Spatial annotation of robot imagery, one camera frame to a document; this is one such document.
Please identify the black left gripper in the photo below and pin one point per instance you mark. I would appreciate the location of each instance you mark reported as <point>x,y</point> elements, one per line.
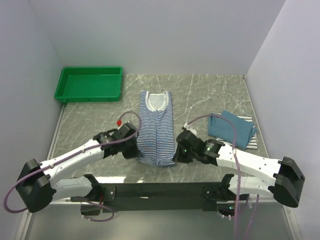
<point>134,153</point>

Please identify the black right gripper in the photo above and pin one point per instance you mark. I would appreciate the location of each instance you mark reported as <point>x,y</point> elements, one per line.
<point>179,157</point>

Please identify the navy white striped tank top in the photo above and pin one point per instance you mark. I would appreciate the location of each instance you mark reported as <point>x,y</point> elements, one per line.
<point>156,140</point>

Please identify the teal tank top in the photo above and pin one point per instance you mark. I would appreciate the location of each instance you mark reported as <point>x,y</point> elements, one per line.
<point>219,128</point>

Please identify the black white striped tank top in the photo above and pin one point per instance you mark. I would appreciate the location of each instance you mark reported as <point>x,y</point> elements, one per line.
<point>253,142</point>

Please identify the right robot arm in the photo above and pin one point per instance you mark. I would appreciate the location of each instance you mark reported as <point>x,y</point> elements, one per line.
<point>281,179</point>

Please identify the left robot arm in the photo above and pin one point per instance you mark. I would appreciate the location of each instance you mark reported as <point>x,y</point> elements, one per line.
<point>41,183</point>

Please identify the black base beam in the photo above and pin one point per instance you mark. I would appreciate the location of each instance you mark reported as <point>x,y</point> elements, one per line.
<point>120,197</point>

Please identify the green plastic bin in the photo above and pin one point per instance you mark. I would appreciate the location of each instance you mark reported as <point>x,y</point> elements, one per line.
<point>89,84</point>

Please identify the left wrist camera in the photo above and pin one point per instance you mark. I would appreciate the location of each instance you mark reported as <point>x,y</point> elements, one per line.
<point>121,123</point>

